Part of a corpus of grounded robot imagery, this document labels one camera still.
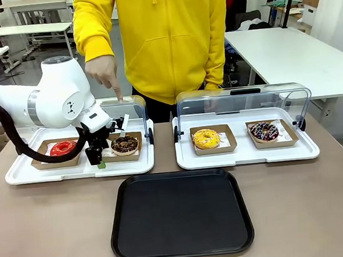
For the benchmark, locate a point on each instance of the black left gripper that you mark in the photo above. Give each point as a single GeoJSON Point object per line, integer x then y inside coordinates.
{"type": "Point", "coordinates": [99, 135]}

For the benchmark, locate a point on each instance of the cardboard tray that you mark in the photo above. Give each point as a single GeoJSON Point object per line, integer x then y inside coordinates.
{"type": "Point", "coordinates": [213, 151]}
{"type": "Point", "coordinates": [276, 144]}
{"type": "Point", "coordinates": [122, 158]}
{"type": "Point", "coordinates": [71, 162]}

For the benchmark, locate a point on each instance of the person's left forearm yellow sleeve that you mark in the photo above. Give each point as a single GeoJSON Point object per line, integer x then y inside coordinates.
{"type": "Point", "coordinates": [215, 63]}

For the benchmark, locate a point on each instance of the person's right forearm yellow sleeve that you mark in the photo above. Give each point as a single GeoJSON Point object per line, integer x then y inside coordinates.
{"type": "Point", "coordinates": [95, 35]}

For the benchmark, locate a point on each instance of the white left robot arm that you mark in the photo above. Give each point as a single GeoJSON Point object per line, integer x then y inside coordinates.
{"type": "Point", "coordinates": [58, 84]}

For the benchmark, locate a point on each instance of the cardboard tray under red donut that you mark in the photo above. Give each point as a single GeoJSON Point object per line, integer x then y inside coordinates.
{"type": "Point", "coordinates": [71, 162]}

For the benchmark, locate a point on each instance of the white display tray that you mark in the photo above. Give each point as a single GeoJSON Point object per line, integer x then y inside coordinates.
{"type": "Point", "coordinates": [72, 173]}
{"type": "Point", "coordinates": [247, 157]}

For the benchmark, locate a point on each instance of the chocolate sprinkled donut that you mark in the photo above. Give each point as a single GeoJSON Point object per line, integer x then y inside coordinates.
{"type": "Point", "coordinates": [124, 145]}

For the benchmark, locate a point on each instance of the red glazed donut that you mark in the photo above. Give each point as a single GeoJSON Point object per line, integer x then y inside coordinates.
{"type": "Point", "coordinates": [56, 150]}

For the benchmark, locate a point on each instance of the black plastic serving tray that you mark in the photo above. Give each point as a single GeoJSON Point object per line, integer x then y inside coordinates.
{"type": "Point", "coordinates": [180, 215]}

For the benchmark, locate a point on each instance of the yellow sprinkled donut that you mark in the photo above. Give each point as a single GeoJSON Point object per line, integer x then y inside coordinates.
{"type": "Point", "coordinates": [206, 138]}

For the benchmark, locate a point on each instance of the cardboard tray under yellow donut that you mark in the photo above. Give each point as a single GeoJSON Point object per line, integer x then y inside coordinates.
{"type": "Point", "coordinates": [213, 151]}

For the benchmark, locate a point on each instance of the dark purple sprinkled donut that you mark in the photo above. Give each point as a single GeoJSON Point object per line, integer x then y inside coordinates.
{"type": "Point", "coordinates": [264, 133]}

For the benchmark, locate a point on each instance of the cardboard tray under purple donut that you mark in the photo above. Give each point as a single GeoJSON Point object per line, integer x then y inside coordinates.
{"type": "Point", "coordinates": [276, 144]}

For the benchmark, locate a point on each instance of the person's right hand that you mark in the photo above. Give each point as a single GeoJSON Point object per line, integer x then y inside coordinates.
{"type": "Point", "coordinates": [102, 71]}

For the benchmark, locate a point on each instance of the person's left hand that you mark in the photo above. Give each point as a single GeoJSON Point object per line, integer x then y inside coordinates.
{"type": "Point", "coordinates": [212, 86]}

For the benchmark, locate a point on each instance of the white printed paper liner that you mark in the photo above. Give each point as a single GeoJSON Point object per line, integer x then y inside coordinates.
{"type": "Point", "coordinates": [51, 145]}
{"type": "Point", "coordinates": [283, 131]}
{"type": "Point", "coordinates": [107, 151]}
{"type": "Point", "coordinates": [224, 138]}

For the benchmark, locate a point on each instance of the clear plastic display lid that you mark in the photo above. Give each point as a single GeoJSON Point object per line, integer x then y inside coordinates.
{"type": "Point", "coordinates": [136, 113]}

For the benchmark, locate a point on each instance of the black trousers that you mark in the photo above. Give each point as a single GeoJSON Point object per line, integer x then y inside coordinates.
{"type": "Point", "coordinates": [157, 111]}

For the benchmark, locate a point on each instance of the yellow hoodie torso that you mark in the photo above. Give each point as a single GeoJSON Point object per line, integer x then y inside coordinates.
{"type": "Point", "coordinates": [175, 37]}

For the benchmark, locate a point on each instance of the white desk with metal legs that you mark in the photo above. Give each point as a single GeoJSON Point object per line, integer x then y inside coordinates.
{"type": "Point", "coordinates": [28, 30]}

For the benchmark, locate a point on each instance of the white workbench with shelf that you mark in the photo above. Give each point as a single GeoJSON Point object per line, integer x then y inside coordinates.
{"type": "Point", "coordinates": [44, 7]}

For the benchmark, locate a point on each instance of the bags under side table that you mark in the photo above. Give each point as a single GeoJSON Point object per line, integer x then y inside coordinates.
{"type": "Point", "coordinates": [233, 64]}

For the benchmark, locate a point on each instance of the white cloth on chair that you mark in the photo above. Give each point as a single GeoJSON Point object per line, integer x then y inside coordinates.
{"type": "Point", "coordinates": [254, 24]}

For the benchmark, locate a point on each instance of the large white side table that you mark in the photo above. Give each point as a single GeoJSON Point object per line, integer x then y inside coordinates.
{"type": "Point", "coordinates": [289, 56]}

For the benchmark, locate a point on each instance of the white storage box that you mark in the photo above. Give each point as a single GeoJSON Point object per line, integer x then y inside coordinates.
{"type": "Point", "coordinates": [308, 15]}

